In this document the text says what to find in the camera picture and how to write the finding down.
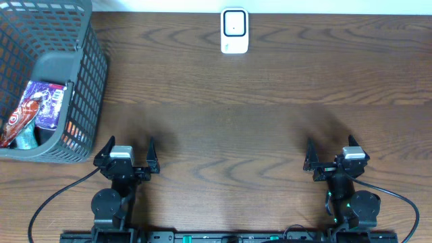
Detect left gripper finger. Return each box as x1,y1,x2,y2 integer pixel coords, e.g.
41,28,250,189
146,137,160,173
93,136,115,166

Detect small orange snack packet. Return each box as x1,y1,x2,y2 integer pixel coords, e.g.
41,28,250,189
61,121,86,144

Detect teal snack packet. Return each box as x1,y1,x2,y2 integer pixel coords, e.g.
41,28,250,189
15,120,38,150

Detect purple snack packet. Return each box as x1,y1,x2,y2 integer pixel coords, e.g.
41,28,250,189
19,80,67,130

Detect orange-red snack bar wrapper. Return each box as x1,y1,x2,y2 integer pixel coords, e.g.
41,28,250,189
1,99,40,148

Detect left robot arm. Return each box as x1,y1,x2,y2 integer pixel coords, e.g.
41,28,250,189
91,136,160,242

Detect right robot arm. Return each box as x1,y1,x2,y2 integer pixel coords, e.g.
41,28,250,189
303,135,381,242

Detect white barcode scanner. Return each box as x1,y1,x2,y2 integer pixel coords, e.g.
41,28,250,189
220,7,249,54

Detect dark grey plastic mesh basket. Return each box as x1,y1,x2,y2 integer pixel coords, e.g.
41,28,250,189
1,0,108,163

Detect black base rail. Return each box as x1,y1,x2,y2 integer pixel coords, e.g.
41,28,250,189
59,229,399,243

